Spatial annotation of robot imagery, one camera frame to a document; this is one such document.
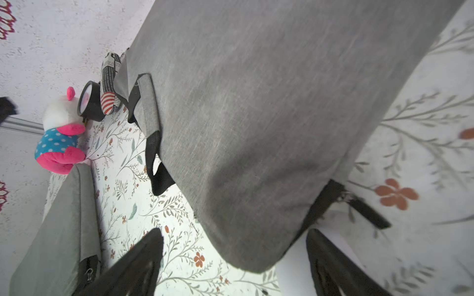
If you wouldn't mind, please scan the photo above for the grey laptop bag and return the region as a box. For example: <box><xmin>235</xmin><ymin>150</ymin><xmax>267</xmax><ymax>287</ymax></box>
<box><xmin>9</xmin><ymin>164</ymin><xmax>101</xmax><ymax>296</ymax></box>
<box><xmin>115</xmin><ymin>1</ymin><xmax>462</xmax><ymax>273</ymax></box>

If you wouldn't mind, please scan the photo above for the white computer mouse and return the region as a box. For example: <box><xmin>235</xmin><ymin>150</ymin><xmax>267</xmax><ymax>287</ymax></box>
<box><xmin>275</xmin><ymin>224</ymin><xmax>365</xmax><ymax>296</ymax></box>

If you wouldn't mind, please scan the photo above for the flag patterned can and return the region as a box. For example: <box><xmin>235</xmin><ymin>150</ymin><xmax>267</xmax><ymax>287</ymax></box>
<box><xmin>100</xmin><ymin>52</ymin><xmax>122</xmax><ymax>115</ymax></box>

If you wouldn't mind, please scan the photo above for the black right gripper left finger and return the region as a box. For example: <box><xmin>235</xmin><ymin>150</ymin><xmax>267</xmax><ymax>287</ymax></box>
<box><xmin>77</xmin><ymin>228</ymin><xmax>164</xmax><ymax>296</ymax></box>

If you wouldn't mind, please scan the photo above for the pink white plush toy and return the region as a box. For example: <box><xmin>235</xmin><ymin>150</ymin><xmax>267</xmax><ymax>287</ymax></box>
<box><xmin>35</xmin><ymin>86</ymin><xmax>86</xmax><ymax>175</ymax></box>

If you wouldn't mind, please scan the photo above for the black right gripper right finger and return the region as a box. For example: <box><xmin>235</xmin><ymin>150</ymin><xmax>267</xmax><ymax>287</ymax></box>
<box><xmin>306</xmin><ymin>229</ymin><xmax>390</xmax><ymax>296</ymax></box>

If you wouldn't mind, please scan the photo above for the black round gauge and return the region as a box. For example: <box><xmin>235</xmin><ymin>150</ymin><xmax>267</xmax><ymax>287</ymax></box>
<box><xmin>77</xmin><ymin>81</ymin><xmax>105</xmax><ymax>122</ymax></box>

